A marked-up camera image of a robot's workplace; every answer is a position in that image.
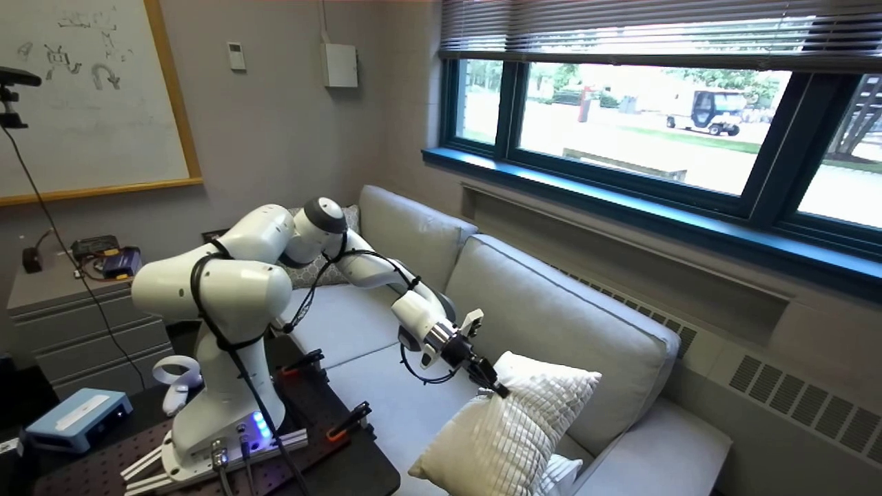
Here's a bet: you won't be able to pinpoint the grey fabric sofa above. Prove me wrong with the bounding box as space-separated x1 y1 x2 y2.
274 182 739 496

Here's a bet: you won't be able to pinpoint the orange black clamp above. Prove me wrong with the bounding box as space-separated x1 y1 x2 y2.
274 344 329 379
325 400 376 449

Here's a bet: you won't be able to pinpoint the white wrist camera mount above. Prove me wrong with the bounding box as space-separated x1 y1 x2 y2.
457 304 489 338

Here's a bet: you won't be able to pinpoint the grey wall heater cover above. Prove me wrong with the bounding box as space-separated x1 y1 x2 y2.
569 269 882 466

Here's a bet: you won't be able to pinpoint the grey window blinds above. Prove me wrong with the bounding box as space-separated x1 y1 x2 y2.
438 0 882 68

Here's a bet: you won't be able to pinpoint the white wall box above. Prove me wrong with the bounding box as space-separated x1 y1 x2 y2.
322 34 364 92

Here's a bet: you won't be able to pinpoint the dark teal window frame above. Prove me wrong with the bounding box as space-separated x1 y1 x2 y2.
422 50 882 300

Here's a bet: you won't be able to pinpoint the light blue box device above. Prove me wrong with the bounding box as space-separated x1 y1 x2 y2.
26 383 139 455

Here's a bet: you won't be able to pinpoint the wood framed whiteboard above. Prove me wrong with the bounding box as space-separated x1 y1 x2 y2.
0 0 208 209

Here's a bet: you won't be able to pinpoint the small cream pleated pillow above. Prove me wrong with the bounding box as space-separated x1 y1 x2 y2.
408 349 604 496
536 451 588 496

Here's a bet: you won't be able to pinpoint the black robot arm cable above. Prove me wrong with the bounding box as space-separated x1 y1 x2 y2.
187 231 464 496

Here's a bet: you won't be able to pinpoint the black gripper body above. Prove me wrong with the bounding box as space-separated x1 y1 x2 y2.
444 327 489 376

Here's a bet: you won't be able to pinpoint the black robot table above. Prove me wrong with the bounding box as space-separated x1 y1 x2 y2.
0 332 407 496

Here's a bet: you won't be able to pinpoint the small blue box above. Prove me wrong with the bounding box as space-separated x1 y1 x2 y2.
98 245 147 280

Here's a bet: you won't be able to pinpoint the white wall thermostat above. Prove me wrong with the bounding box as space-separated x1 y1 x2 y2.
226 37 252 74

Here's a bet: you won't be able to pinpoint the dark vehicle outside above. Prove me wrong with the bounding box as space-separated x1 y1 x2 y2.
668 84 747 138

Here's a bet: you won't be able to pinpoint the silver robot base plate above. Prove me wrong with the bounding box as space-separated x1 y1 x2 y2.
120 424 313 493

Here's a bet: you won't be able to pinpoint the grey sofa seat cushion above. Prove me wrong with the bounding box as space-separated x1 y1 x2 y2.
274 278 435 369
325 342 601 496

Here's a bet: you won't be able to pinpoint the grey drawer cabinet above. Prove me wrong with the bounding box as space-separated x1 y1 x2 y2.
7 251 176 395

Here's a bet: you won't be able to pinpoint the white VR controller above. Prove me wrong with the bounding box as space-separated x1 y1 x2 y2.
150 353 208 417

